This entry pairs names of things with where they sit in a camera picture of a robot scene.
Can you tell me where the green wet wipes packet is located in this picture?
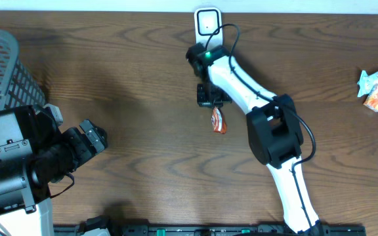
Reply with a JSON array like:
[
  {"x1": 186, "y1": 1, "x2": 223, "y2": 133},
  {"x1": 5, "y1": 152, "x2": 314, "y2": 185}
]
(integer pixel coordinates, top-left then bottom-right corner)
[{"x1": 357, "y1": 70, "x2": 378, "y2": 97}]

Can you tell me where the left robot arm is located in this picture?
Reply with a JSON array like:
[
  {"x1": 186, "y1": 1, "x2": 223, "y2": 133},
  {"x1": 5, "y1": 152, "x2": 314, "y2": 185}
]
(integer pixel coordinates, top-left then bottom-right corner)
[{"x1": 0, "y1": 104, "x2": 114, "y2": 236}]

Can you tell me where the orange snack bar wrapper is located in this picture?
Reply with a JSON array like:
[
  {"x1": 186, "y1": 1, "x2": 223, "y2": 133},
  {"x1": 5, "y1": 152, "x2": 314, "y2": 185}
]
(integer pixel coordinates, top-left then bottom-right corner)
[{"x1": 211, "y1": 107, "x2": 227, "y2": 134}]

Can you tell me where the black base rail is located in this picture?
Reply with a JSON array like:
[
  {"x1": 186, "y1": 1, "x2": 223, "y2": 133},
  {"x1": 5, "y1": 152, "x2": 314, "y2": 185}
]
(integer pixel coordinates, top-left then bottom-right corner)
[{"x1": 53, "y1": 216, "x2": 367, "y2": 236}]

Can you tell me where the grey plastic basket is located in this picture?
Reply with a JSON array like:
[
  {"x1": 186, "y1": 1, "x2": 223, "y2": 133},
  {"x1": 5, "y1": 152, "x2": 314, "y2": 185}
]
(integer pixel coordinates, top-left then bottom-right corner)
[{"x1": 0, "y1": 29, "x2": 46, "y2": 110}]

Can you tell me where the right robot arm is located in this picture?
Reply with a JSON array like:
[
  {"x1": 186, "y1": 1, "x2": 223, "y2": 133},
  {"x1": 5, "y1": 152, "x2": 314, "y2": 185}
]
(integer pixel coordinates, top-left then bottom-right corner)
[{"x1": 186, "y1": 43, "x2": 320, "y2": 234}]

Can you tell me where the orange Kleenex tissue pack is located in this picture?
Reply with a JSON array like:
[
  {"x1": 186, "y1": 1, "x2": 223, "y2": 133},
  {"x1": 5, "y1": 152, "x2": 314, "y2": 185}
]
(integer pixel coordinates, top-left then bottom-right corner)
[{"x1": 364, "y1": 84, "x2": 378, "y2": 112}]

